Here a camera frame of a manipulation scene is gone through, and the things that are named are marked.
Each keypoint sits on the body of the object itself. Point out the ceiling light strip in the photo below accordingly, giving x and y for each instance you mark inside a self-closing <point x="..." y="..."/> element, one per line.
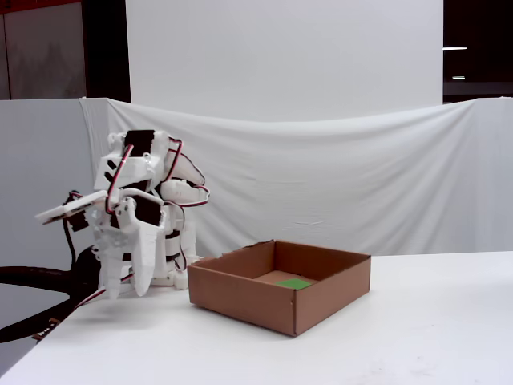
<point x="455" y="48"/>

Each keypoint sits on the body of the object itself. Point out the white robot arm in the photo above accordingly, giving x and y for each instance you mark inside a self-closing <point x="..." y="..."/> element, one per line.
<point x="136" y="168"/>

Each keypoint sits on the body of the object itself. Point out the white draped cloth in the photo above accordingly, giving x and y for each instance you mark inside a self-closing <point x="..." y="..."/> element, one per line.
<point x="340" y="180"/>

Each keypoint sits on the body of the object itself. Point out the small brown table clamp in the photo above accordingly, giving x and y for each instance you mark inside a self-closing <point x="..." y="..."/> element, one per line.
<point x="46" y="329"/>

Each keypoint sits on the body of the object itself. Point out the white backdrop board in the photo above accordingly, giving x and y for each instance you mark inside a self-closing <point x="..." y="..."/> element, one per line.
<point x="280" y="52"/>

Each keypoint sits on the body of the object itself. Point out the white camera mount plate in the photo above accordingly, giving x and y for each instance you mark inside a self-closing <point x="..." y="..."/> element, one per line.
<point x="72" y="207"/>

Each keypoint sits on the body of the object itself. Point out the brown cardboard box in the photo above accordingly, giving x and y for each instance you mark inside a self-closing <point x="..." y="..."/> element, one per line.
<point x="240" y="293"/>

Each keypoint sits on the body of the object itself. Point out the green cube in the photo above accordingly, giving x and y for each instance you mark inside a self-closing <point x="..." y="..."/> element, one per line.
<point x="294" y="283"/>

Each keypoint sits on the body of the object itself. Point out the black curved tube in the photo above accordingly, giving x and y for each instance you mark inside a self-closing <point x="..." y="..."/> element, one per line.
<point x="40" y="276"/>

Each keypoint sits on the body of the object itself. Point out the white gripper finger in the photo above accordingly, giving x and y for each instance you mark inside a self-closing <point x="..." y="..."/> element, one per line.
<point x="112" y="260"/>
<point x="146" y="256"/>

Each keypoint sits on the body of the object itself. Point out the brown door panel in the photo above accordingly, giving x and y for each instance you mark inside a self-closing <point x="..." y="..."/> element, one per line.
<point x="44" y="52"/>

